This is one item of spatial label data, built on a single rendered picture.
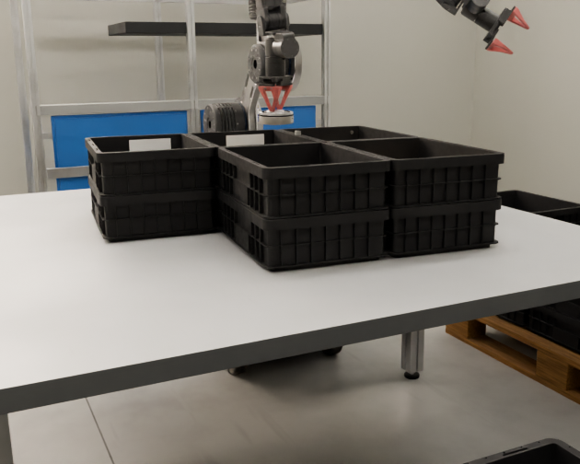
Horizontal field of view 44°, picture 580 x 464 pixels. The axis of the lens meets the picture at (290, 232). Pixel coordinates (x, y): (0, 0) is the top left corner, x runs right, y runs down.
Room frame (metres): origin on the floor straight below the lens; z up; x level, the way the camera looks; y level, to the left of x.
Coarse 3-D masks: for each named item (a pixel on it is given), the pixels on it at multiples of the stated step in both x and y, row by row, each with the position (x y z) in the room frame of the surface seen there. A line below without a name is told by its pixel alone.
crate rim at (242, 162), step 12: (288, 144) 1.88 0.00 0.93; (300, 144) 1.89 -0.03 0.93; (312, 144) 1.90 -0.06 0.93; (324, 144) 1.89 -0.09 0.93; (228, 156) 1.71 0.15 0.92; (240, 156) 1.65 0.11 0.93; (372, 156) 1.64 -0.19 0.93; (252, 168) 1.53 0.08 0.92; (264, 168) 1.46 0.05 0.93; (276, 168) 1.46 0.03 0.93; (288, 168) 1.47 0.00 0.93; (300, 168) 1.48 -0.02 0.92; (312, 168) 1.49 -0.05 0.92; (324, 168) 1.50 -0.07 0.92; (336, 168) 1.51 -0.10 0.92; (348, 168) 1.52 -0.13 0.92; (360, 168) 1.53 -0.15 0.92; (372, 168) 1.53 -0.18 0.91; (384, 168) 1.54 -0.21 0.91
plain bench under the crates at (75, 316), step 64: (64, 192) 2.46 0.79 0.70; (0, 256) 1.63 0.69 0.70; (64, 256) 1.62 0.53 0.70; (128, 256) 1.61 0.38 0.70; (192, 256) 1.61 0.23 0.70; (384, 256) 1.59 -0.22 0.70; (448, 256) 1.59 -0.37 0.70; (512, 256) 1.58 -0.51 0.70; (576, 256) 1.58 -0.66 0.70; (0, 320) 1.19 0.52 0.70; (64, 320) 1.19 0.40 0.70; (128, 320) 1.19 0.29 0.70; (192, 320) 1.18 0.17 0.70; (256, 320) 1.18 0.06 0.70; (320, 320) 1.18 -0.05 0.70; (384, 320) 1.19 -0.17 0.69; (448, 320) 1.25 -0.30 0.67; (0, 384) 0.94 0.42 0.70; (64, 384) 0.96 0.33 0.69; (128, 384) 1.00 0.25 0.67; (0, 448) 0.96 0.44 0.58
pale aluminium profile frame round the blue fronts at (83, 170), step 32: (96, 0) 4.42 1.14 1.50; (128, 0) 4.49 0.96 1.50; (160, 0) 4.46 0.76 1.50; (192, 0) 3.97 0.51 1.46; (224, 0) 4.76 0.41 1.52; (288, 0) 4.75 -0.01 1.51; (32, 32) 3.62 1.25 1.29; (192, 32) 3.97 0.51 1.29; (32, 64) 3.62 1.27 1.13; (160, 64) 4.57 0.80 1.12; (192, 64) 3.97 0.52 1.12; (32, 96) 3.61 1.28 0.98; (160, 96) 4.56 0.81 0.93; (192, 96) 3.96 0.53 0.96; (192, 128) 3.96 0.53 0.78; (32, 192) 4.22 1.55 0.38
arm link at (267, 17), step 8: (256, 0) 2.08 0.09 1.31; (264, 0) 2.04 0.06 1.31; (272, 0) 2.05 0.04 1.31; (280, 0) 2.06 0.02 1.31; (264, 8) 2.04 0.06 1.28; (280, 8) 2.06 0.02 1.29; (264, 16) 2.04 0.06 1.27; (272, 16) 2.05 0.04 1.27; (280, 16) 2.06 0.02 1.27; (264, 24) 2.05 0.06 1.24; (272, 24) 2.05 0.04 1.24; (280, 24) 2.06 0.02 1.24
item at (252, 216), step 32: (224, 192) 1.78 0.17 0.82; (224, 224) 1.79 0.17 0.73; (256, 224) 1.51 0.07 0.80; (288, 224) 1.47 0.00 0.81; (320, 224) 1.49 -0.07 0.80; (352, 224) 1.53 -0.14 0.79; (256, 256) 1.53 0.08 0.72; (288, 256) 1.48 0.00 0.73; (320, 256) 1.51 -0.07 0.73; (352, 256) 1.53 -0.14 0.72
